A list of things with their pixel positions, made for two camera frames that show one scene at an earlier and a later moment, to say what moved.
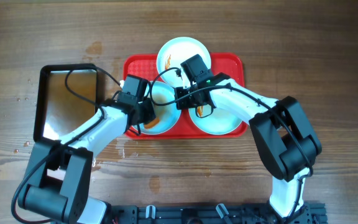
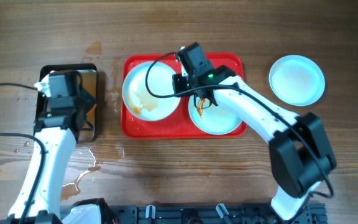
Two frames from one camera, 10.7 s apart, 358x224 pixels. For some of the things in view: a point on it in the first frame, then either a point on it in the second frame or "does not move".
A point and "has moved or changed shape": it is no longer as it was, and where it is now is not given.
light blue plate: (163, 98) has moved or changed shape
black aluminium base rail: (211, 214) does not move
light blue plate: (176, 51) -> (297, 80)
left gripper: (150, 112) -> (91, 99)
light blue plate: (220, 122) does not move
